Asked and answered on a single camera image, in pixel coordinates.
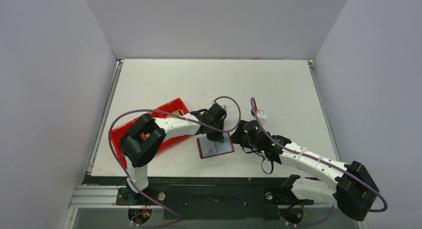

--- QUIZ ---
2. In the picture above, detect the grey credit card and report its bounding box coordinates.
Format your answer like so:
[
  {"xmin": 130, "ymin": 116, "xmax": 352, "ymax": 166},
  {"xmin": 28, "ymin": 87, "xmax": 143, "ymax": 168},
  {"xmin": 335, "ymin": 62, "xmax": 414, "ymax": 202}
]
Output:
[{"xmin": 202, "ymin": 144, "xmax": 219, "ymax": 158}]

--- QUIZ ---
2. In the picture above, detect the red leather card holder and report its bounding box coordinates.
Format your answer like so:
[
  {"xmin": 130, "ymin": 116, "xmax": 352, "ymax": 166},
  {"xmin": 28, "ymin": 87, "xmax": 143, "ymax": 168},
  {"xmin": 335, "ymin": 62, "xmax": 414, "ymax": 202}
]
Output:
[{"xmin": 197, "ymin": 132, "xmax": 234, "ymax": 159}]

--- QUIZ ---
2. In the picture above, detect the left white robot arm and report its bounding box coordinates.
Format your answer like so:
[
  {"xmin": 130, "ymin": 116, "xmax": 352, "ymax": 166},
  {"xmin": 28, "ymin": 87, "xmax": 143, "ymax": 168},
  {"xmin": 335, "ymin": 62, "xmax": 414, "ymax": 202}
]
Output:
[{"xmin": 119, "ymin": 103, "xmax": 227, "ymax": 193}]

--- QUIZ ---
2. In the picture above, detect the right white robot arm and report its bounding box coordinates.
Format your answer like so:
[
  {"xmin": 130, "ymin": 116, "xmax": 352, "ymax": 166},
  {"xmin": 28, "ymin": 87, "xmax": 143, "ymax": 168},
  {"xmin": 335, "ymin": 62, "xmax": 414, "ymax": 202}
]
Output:
[{"xmin": 231, "ymin": 120, "xmax": 380, "ymax": 221}]

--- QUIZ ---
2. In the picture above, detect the gold credit card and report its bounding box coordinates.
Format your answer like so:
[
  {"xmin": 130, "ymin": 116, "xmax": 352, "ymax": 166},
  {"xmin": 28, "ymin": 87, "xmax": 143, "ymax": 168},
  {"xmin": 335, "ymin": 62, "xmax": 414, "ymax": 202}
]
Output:
[{"xmin": 166, "ymin": 110, "xmax": 184, "ymax": 118}]

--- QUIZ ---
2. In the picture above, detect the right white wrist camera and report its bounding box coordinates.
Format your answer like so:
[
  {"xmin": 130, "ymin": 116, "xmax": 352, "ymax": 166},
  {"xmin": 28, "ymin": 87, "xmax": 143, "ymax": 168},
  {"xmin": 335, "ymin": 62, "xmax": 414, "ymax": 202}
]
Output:
[{"xmin": 252, "ymin": 109, "xmax": 268, "ymax": 125}]

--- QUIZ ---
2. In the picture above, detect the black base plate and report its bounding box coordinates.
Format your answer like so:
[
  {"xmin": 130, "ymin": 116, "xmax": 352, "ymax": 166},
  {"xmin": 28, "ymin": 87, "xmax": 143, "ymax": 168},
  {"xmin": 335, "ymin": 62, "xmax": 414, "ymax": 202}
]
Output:
[{"xmin": 82, "ymin": 174, "xmax": 333, "ymax": 221}]

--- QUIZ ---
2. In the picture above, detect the aluminium frame rail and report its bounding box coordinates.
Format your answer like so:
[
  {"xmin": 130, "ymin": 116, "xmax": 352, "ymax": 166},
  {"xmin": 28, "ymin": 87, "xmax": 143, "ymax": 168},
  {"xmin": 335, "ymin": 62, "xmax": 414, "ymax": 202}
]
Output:
[{"xmin": 62, "ymin": 184, "xmax": 132, "ymax": 229}]

